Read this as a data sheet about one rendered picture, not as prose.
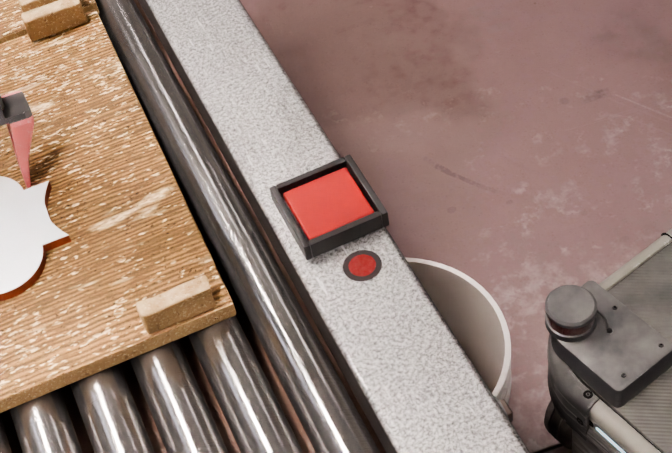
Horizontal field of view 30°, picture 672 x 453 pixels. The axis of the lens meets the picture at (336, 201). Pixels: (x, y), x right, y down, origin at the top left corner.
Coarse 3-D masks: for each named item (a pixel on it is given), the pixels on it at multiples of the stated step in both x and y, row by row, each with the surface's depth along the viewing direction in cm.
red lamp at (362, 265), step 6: (354, 258) 102; (360, 258) 102; (366, 258) 102; (372, 258) 102; (354, 264) 102; (360, 264) 102; (366, 264) 102; (372, 264) 101; (354, 270) 101; (360, 270) 101; (366, 270) 101; (372, 270) 101
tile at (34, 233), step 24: (0, 192) 108; (24, 192) 107; (48, 192) 108; (0, 216) 106; (24, 216) 106; (48, 216) 105; (0, 240) 104; (24, 240) 104; (48, 240) 103; (0, 264) 102; (24, 264) 102; (0, 288) 101; (24, 288) 101
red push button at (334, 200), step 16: (336, 176) 106; (288, 192) 106; (304, 192) 106; (320, 192) 105; (336, 192) 105; (352, 192) 105; (304, 208) 104; (320, 208) 104; (336, 208) 104; (352, 208) 104; (368, 208) 104; (304, 224) 103; (320, 224) 103; (336, 224) 103
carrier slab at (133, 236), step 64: (0, 64) 120; (64, 64) 119; (0, 128) 115; (64, 128) 114; (128, 128) 112; (64, 192) 108; (128, 192) 107; (64, 256) 103; (128, 256) 103; (192, 256) 102; (0, 320) 100; (64, 320) 99; (128, 320) 98; (192, 320) 98; (0, 384) 96; (64, 384) 96
